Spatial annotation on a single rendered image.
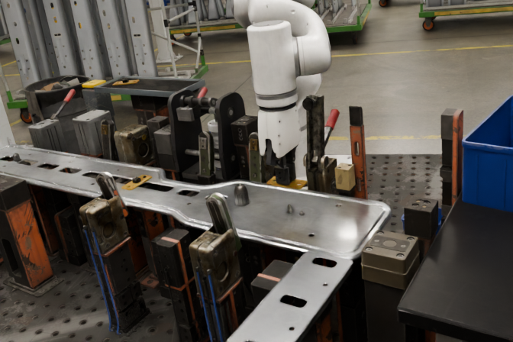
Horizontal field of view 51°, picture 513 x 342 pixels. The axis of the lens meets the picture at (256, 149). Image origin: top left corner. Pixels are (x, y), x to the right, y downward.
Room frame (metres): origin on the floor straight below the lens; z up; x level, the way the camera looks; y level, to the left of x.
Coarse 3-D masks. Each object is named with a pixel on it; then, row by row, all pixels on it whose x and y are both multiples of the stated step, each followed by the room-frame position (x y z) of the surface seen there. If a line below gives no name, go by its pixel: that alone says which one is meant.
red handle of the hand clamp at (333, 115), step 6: (330, 114) 1.25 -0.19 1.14; (336, 114) 1.24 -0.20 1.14; (330, 120) 1.23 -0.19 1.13; (336, 120) 1.23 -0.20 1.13; (324, 126) 1.22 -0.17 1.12; (330, 126) 1.21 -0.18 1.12; (324, 132) 1.21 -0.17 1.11; (330, 132) 1.21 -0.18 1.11; (324, 138) 1.19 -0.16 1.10; (324, 144) 1.18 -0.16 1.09; (312, 162) 1.15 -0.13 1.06
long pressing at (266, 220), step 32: (0, 160) 1.63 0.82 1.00; (32, 160) 1.60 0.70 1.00; (64, 160) 1.55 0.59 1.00; (96, 160) 1.51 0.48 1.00; (96, 192) 1.29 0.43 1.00; (128, 192) 1.26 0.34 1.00; (160, 192) 1.23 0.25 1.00; (224, 192) 1.18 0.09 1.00; (256, 192) 1.16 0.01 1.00; (288, 192) 1.13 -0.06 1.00; (320, 192) 1.11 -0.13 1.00; (192, 224) 1.05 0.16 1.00; (256, 224) 1.00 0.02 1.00; (288, 224) 0.99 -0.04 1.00; (320, 224) 0.97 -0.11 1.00; (352, 224) 0.95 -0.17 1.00; (384, 224) 0.95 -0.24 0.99; (352, 256) 0.85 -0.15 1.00
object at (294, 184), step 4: (272, 180) 1.06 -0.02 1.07; (292, 180) 1.04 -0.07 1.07; (296, 180) 1.04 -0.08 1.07; (300, 180) 1.04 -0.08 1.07; (304, 180) 1.04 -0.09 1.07; (268, 184) 1.05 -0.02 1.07; (272, 184) 1.04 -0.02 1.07; (276, 184) 1.04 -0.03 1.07; (280, 184) 1.03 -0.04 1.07; (292, 184) 1.03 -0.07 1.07; (296, 184) 1.02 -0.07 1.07; (304, 184) 1.02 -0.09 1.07; (292, 188) 1.01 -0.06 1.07; (296, 188) 1.01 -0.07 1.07; (300, 188) 1.00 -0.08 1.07
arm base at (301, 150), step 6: (306, 132) 1.72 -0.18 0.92; (306, 138) 1.72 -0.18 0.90; (300, 144) 1.71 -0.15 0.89; (306, 144) 1.72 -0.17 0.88; (300, 150) 1.71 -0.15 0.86; (306, 150) 1.72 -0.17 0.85; (300, 156) 1.71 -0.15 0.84; (294, 162) 1.71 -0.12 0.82; (300, 162) 1.71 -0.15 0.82; (300, 168) 1.71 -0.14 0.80; (300, 174) 1.71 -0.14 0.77; (306, 180) 1.69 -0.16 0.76
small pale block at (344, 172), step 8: (336, 168) 1.09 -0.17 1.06; (344, 168) 1.09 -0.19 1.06; (352, 168) 1.09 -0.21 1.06; (336, 176) 1.09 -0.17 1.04; (344, 176) 1.08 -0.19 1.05; (352, 176) 1.09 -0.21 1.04; (336, 184) 1.09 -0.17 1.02; (344, 184) 1.08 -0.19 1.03; (352, 184) 1.09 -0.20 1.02; (344, 192) 1.08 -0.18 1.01; (352, 192) 1.09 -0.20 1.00
